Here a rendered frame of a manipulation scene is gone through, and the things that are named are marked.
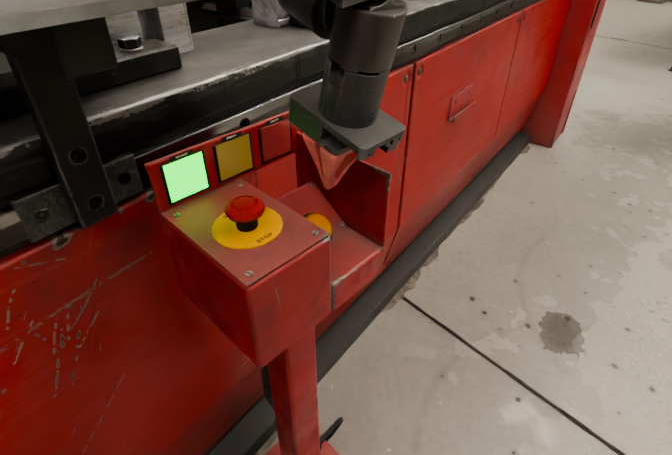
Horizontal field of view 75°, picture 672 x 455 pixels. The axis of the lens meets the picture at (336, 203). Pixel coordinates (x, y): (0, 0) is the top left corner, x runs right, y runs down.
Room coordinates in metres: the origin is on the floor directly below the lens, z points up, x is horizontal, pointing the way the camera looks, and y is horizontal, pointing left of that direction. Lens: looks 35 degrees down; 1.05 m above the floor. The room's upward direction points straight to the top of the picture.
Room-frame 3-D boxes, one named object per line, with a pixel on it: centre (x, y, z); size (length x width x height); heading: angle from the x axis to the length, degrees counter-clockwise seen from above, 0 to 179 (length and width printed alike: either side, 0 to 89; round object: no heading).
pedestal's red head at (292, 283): (0.40, 0.07, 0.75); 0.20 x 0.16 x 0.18; 136
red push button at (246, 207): (0.35, 0.09, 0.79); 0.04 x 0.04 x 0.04
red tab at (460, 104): (1.19, -0.37, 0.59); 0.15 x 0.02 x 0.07; 143
